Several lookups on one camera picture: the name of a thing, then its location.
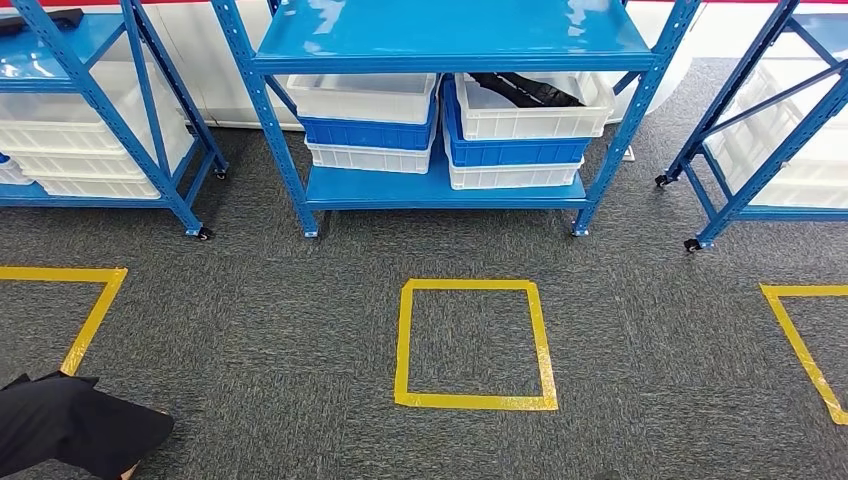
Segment blue metal shelf rack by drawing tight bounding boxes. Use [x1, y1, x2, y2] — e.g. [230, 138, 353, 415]
[0, 0, 231, 242]
[655, 0, 848, 254]
[210, 0, 704, 239]

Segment yellow floor tape square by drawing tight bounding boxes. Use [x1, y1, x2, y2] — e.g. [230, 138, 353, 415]
[759, 283, 848, 427]
[393, 278, 560, 413]

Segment black parts in crate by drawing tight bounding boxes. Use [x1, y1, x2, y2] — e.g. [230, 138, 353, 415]
[466, 71, 588, 110]

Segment person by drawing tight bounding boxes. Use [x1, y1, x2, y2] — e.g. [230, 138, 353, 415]
[0, 371, 176, 480]

